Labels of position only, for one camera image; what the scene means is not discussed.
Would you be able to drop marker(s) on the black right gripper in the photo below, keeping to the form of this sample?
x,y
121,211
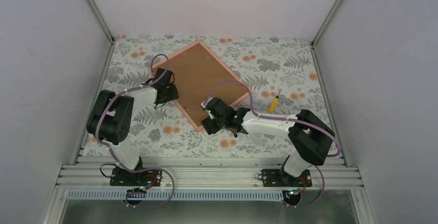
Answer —
x,y
209,128

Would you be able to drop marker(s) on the floral patterned table mat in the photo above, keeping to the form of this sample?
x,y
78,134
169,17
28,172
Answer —
x,y
270,67

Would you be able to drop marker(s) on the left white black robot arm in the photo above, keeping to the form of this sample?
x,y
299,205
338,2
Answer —
x,y
110,120

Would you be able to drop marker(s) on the grey slotted cable duct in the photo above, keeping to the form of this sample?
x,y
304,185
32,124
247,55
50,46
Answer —
x,y
178,195

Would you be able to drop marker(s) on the aluminium mounting rail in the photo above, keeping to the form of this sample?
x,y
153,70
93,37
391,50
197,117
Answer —
x,y
219,176

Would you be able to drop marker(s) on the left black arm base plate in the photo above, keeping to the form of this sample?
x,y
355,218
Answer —
x,y
121,177

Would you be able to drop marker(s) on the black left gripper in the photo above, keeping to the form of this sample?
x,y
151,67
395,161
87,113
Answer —
x,y
174,95

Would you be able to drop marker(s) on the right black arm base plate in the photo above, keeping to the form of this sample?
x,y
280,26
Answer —
x,y
278,178

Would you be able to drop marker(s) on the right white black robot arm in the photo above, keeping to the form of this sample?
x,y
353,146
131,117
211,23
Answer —
x,y
311,138

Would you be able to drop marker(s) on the yellow handled screwdriver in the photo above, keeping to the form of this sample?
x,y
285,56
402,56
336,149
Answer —
x,y
274,103

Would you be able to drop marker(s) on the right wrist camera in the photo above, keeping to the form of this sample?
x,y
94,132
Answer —
x,y
204,104

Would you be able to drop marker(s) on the pink wooden photo frame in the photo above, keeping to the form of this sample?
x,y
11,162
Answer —
x,y
197,70

